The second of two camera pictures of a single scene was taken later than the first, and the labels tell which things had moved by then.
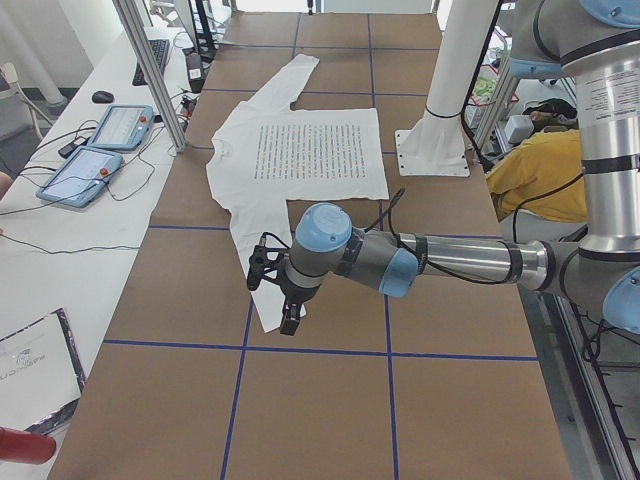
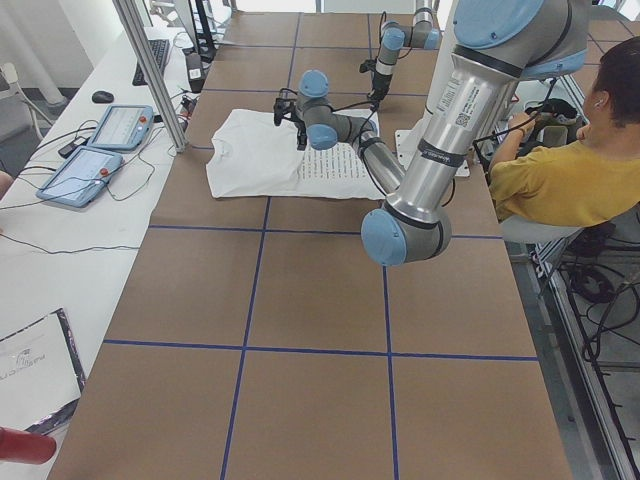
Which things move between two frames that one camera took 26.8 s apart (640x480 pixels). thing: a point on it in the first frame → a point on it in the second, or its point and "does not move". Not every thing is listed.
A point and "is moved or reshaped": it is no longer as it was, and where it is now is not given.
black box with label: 195,71 does not move
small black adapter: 80,141 does not move
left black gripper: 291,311 → 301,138
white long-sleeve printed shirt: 263,155 is moved or reshaped
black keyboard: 159,49 does not move
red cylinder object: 26,447 does not move
